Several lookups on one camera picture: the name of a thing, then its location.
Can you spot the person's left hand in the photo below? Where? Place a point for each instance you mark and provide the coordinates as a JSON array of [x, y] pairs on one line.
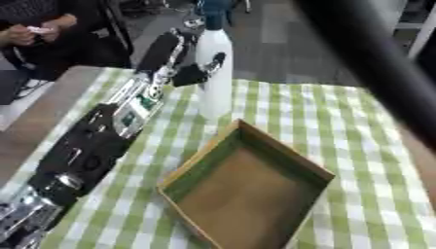
[[61, 24]]

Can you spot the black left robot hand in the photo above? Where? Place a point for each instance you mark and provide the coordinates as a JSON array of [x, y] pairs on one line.
[[160, 50]]

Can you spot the person's right hand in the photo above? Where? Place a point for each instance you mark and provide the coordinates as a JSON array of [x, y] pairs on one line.
[[19, 35]]

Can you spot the small white object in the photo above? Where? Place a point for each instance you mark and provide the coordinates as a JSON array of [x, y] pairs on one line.
[[40, 30]]

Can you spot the white bottle with dark cap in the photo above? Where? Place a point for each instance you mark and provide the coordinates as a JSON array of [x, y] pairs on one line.
[[215, 90]]

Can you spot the tan cardboard box green inside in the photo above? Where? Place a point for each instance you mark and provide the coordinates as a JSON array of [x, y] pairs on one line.
[[250, 194]]

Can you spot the person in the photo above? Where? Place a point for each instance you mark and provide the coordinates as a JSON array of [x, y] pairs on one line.
[[85, 45]]

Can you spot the black diagonal pole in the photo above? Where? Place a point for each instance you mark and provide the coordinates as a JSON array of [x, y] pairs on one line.
[[375, 61]]

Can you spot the white furniture frame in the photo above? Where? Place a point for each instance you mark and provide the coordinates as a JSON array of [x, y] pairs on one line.
[[421, 30]]

